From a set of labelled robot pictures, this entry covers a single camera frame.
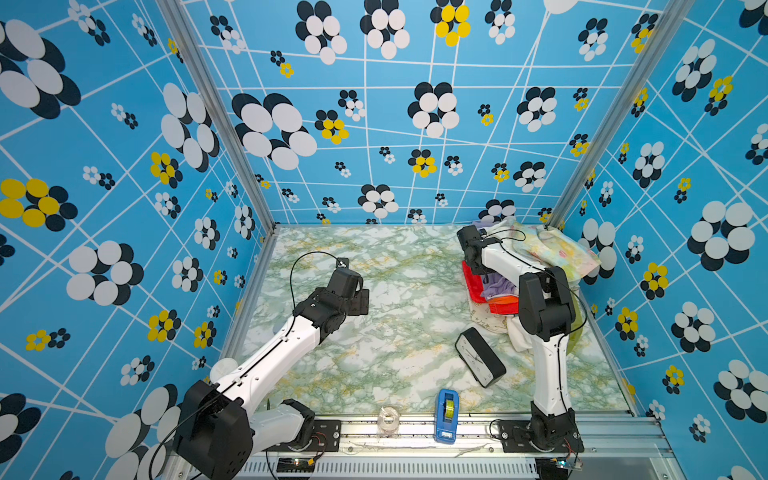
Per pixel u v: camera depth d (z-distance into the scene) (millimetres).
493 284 945
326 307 596
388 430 734
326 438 723
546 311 585
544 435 645
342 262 712
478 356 776
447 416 734
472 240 844
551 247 896
